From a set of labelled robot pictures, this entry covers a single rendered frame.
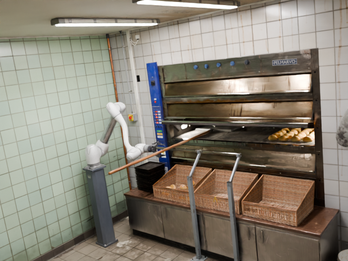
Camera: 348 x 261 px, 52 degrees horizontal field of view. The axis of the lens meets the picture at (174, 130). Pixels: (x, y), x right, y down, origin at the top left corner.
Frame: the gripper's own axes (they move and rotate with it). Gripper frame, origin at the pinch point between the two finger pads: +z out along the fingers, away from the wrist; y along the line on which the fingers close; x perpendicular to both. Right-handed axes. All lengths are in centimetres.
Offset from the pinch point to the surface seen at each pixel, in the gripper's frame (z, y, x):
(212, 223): 57, 75, 1
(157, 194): -23, 57, -4
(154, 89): -47, -62, -51
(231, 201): 85, 43, 7
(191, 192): 38, 42, 7
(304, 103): 138, -40, -55
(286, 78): 122, -65, -54
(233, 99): 62, -46, -53
